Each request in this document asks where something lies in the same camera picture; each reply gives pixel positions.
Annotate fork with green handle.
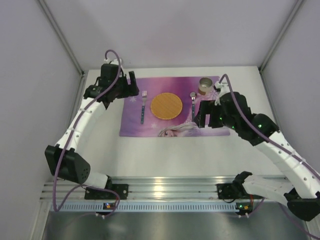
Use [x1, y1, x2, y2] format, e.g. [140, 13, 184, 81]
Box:
[140, 90, 147, 125]

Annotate spoon with green handle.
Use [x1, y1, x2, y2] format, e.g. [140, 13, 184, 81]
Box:
[189, 91, 197, 122]

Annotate aluminium mounting rail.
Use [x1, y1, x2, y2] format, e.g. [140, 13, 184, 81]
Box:
[39, 176, 312, 201]

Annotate metal cup with wood band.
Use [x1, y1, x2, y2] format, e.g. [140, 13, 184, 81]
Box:
[198, 77, 213, 96]

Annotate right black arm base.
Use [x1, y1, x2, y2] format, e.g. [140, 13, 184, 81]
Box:
[216, 183, 251, 200]

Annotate purple printed placemat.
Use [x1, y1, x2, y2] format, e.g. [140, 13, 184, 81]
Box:
[119, 76, 230, 138]

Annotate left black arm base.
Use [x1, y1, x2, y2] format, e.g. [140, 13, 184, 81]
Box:
[84, 184, 129, 200]

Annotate aluminium frame post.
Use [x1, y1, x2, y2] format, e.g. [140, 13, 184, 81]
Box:
[36, 0, 85, 76]
[258, 0, 307, 72]

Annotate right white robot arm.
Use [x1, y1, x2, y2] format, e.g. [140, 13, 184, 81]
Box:
[194, 92, 320, 222]

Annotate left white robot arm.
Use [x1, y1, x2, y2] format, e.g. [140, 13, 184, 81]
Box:
[44, 63, 140, 189]

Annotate left aluminium frame post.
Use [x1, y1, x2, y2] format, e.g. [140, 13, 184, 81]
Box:
[36, 0, 85, 76]

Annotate perforated grey cable duct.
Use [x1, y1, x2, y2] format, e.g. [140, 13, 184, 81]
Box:
[60, 201, 253, 213]

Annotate right aluminium frame post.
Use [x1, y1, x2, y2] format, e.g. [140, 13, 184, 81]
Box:
[258, 0, 307, 72]

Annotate round woven wicker plate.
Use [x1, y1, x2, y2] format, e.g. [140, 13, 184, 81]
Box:
[150, 92, 183, 120]

